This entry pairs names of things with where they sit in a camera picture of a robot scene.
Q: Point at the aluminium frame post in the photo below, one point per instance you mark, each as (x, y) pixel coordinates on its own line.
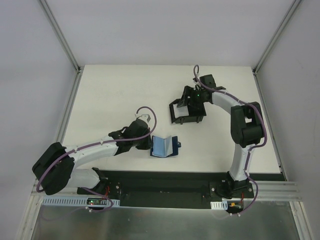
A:
(59, 34)
(277, 34)

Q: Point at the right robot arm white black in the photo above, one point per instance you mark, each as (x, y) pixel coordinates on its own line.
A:
(247, 127)

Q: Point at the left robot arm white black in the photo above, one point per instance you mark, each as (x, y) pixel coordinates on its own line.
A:
(60, 167)

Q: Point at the left white cable duct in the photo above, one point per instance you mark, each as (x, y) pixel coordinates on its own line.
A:
(75, 201)

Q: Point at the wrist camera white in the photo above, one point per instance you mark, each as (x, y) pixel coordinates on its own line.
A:
(195, 80)
(143, 117)

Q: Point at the white cards stack in tray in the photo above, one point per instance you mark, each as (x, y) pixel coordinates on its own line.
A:
(180, 112)

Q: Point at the left aluminium frame post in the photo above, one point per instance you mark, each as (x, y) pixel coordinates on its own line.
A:
(59, 34)

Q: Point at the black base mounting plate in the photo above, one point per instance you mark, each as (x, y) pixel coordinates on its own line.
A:
(162, 200)

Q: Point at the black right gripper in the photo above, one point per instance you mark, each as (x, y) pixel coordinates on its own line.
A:
(189, 117)

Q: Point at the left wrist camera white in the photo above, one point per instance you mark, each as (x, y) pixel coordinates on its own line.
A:
(143, 117)

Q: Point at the white cable duct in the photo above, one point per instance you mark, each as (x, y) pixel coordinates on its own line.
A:
(219, 205)
(75, 201)

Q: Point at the blue leather card holder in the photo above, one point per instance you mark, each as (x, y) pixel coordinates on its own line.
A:
(165, 147)

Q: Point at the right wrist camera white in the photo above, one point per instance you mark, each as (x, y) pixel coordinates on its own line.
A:
(195, 80)

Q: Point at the right aluminium frame post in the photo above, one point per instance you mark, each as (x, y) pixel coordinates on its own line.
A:
(277, 34)

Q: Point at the right white cable duct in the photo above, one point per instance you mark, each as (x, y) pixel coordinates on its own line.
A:
(219, 205)

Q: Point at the black plastic card tray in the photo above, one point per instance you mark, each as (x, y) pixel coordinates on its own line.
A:
(195, 115)

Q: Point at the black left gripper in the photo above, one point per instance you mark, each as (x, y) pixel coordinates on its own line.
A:
(147, 143)

